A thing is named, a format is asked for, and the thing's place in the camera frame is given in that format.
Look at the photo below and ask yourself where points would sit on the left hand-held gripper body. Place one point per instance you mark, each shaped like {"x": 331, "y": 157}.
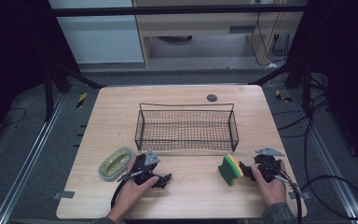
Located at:
{"x": 143, "y": 169}

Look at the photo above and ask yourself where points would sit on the round grey table grommet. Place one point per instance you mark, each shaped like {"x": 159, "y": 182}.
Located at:
{"x": 212, "y": 98}

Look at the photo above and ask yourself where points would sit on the black slanted stand leg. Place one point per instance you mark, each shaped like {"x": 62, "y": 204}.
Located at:
{"x": 74, "y": 74}
{"x": 276, "y": 73}

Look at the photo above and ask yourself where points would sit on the aluminium floor rail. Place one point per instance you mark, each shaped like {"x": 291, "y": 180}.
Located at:
{"x": 332, "y": 171}
{"x": 28, "y": 161}

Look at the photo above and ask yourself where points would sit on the person's right hand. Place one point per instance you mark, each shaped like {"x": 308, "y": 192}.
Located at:
{"x": 273, "y": 191}

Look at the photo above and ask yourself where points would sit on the person's left hand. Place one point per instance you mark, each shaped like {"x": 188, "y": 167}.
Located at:
{"x": 132, "y": 194}

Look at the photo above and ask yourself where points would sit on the black horizontal frame bar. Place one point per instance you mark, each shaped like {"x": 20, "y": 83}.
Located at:
{"x": 167, "y": 11}

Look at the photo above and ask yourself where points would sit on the green and yellow sponge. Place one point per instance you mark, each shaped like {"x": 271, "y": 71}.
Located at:
{"x": 230, "y": 169}

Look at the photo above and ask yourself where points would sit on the yellow and black tape strip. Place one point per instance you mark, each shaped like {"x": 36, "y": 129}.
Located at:
{"x": 282, "y": 96}
{"x": 81, "y": 100}

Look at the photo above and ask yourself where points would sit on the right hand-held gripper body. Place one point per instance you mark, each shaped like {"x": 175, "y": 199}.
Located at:
{"x": 268, "y": 165}

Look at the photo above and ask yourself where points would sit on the grey metal table bracket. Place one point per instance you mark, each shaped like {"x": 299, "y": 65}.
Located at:
{"x": 304, "y": 195}
{"x": 64, "y": 194}

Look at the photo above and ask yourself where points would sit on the light wooden desk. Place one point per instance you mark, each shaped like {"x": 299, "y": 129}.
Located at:
{"x": 199, "y": 26}

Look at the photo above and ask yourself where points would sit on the white cabinet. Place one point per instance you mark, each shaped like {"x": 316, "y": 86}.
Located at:
{"x": 102, "y": 40}

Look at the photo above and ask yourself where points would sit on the black curtain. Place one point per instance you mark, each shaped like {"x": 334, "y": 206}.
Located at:
{"x": 348, "y": 62}
{"x": 12, "y": 56}

